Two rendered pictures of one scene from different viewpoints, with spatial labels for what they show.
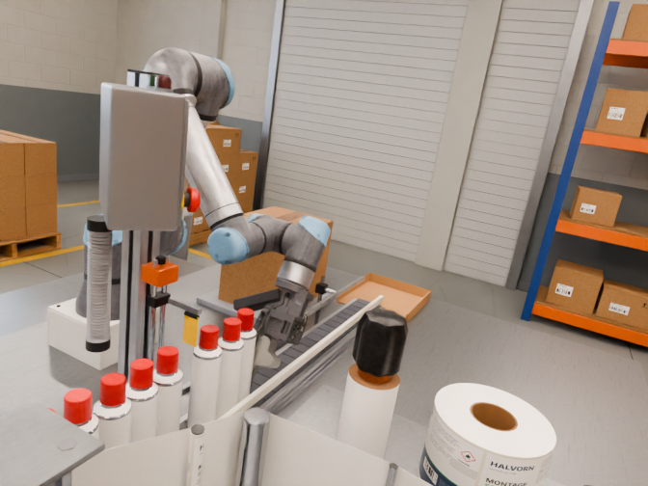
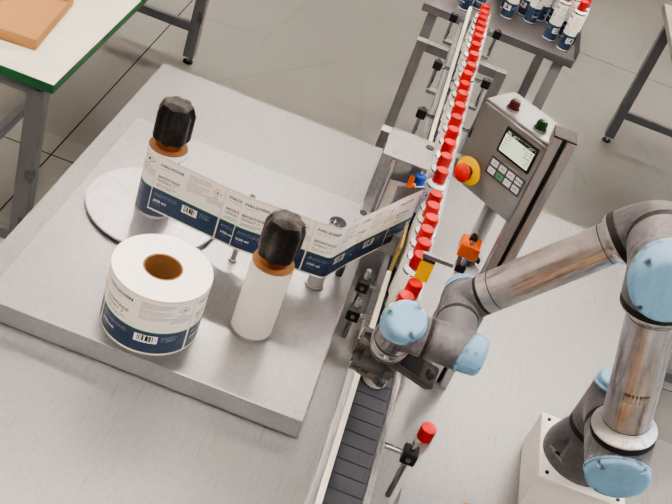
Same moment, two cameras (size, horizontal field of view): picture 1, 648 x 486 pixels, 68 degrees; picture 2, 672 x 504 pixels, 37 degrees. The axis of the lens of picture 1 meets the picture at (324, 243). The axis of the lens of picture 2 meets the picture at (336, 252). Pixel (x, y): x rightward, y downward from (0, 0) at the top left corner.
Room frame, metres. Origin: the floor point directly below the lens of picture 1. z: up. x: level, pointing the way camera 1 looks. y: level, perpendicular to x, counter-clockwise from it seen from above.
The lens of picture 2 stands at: (2.19, -0.69, 2.29)
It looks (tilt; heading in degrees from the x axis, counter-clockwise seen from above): 36 degrees down; 155
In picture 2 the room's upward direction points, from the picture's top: 21 degrees clockwise
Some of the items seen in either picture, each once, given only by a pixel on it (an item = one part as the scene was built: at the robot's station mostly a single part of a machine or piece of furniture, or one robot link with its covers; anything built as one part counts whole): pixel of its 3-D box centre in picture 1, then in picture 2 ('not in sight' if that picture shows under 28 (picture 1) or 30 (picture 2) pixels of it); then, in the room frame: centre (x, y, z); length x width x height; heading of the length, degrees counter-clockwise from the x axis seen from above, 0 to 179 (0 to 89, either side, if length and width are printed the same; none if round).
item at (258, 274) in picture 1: (278, 258); not in sight; (1.52, 0.14, 0.99); 0.30 x 0.24 x 0.27; 159
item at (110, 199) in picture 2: not in sight; (153, 209); (0.37, -0.30, 0.89); 0.31 x 0.31 x 0.01
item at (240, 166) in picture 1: (195, 177); not in sight; (5.04, 1.46, 0.57); 1.20 x 0.83 x 1.14; 158
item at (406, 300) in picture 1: (386, 296); not in sight; (1.68, -0.26, 0.85); 0.30 x 0.26 x 0.04; 155
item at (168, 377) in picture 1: (164, 406); (405, 289); (0.68, 0.22, 0.98); 0.05 x 0.05 x 0.20
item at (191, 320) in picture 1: (190, 329); (424, 270); (0.74, 0.20, 1.09); 0.03 x 0.01 x 0.06; 65
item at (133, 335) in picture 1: (140, 268); (495, 269); (0.80, 0.32, 1.16); 0.04 x 0.04 x 0.67; 65
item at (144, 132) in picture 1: (141, 154); (512, 158); (0.72, 0.29, 1.38); 0.17 x 0.10 x 0.19; 30
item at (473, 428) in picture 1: (483, 451); (156, 293); (0.73, -0.33, 0.95); 0.20 x 0.20 x 0.14
